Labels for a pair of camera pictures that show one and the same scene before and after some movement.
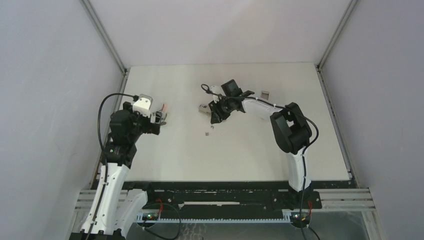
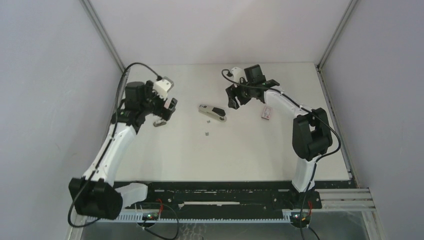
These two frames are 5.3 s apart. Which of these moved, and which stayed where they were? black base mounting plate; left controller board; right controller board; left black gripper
Moved: left black gripper
Stayed: right controller board; black base mounting plate; left controller board
